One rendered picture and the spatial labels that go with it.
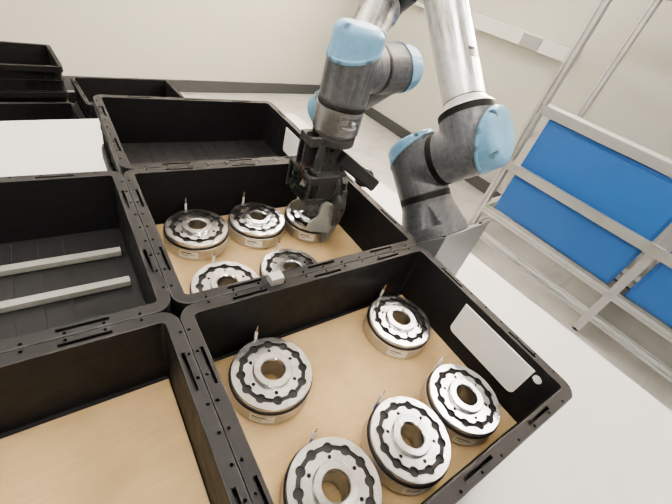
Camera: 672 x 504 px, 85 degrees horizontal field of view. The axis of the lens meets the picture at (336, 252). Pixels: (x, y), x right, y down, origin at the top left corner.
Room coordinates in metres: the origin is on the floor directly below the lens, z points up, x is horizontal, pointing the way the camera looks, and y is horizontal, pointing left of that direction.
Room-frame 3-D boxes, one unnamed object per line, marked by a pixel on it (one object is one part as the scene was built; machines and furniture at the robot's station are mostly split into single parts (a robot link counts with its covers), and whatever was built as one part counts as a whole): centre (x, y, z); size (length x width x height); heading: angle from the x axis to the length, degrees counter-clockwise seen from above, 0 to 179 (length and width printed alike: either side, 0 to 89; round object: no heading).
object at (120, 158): (0.71, 0.32, 0.92); 0.40 x 0.30 x 0.02; 135
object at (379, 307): (0.41, -0.13, 0.86); 0.10 x 0.10 x 0.01
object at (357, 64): (0.58, 0.06, 1.15); 0.09 x 0.08 x 0.11; 148
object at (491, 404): (0.31, -0.23, 0.86); 0.10 x 0.10 x 0.01
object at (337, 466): (0.15, -0.07, 0.86); 0.05 x 0.05 x 0.01
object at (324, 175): (0.57, 0.07, 0.99); 0.09 x 0.08 x 0.12; 135
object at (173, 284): (0.49, 0.11, 0.92); 0.40 x 0.30 x 0.02; 135
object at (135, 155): (0.71, 0.32, 0.87); 0.40 x 0.30 x 0.11; 135
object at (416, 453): (0.23, -0.15, 0.86); 0.05 x 0.05 x 0.01
